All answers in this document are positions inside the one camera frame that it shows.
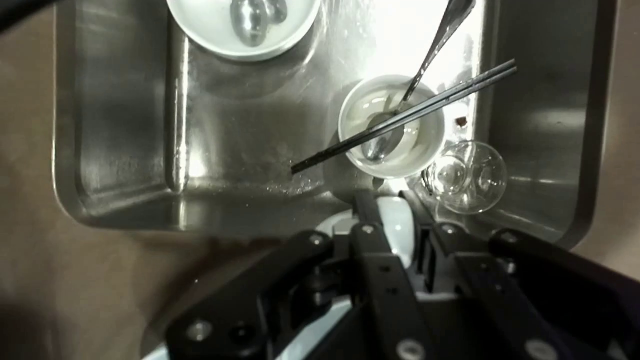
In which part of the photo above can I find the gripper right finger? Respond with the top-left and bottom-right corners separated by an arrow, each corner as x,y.
399,189 -> 640,360

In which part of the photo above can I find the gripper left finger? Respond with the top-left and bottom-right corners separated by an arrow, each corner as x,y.
165,190 -> 436,360

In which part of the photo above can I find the stainless steel sink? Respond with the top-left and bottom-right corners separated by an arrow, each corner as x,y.
52,0 -> 618,251

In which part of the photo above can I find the clear glass cup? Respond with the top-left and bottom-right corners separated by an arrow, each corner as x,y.
422,140 -> 508,215

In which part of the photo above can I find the small white bowl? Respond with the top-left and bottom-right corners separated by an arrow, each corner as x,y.
338,74 -> 446,179

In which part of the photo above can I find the dark metal chopstick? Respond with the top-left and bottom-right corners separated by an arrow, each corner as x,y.
292,67 -> 518,175
291,59 -> 516,171

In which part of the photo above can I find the wide white bowl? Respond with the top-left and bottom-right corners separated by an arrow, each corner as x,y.
166,0 -> 321,62

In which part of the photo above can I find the large metal spoon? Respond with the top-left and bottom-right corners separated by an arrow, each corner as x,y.
230,0 -> 269,48

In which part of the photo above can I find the small metal spoon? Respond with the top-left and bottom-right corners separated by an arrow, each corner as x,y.
265,0 -> 289,25

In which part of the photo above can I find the long-handled metal spoon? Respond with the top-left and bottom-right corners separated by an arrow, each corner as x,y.
361,0 -> 477,163

